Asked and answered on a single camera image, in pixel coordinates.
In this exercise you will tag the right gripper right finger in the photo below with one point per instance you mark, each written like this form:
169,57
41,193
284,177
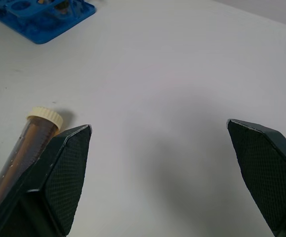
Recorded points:
261,168

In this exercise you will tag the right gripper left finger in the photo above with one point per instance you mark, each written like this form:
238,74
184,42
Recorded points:
58,172

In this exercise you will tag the brown tube with cream cap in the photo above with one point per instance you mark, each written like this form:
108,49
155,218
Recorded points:
32,140

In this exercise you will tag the blue plastic test tube rack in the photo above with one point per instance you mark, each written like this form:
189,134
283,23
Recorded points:
49,30

